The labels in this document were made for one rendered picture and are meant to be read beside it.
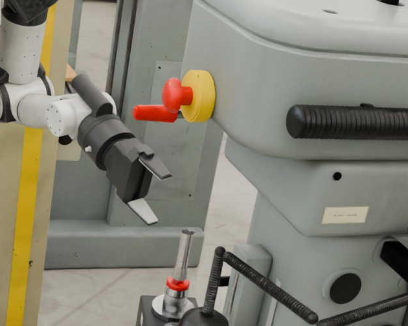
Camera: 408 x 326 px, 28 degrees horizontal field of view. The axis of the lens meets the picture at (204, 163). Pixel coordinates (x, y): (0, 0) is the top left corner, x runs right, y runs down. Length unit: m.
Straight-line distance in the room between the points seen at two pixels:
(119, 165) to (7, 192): 1.48
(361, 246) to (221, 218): 3.69
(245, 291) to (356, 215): 0.20
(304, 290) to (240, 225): 3.64
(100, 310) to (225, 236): 1.07
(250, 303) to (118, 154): 0.45
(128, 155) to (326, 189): 0.55
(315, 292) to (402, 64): 0.31
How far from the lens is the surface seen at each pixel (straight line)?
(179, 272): 1.62
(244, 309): 1.09
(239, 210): 4.85
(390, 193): 0.97
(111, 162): 1.45
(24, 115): 1.69
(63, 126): 1.50
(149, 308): 1.69
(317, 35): 0.83
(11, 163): 2.83
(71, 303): 3.74
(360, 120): 0.84
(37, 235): 2.98
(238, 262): 0.96
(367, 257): 1.04
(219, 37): 0.91
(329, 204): 0.93
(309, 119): 0.81
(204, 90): 0.91
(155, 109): 1.03
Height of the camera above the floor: 2.04
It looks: 22 degrees down
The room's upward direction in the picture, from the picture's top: 11 degrees clockwise
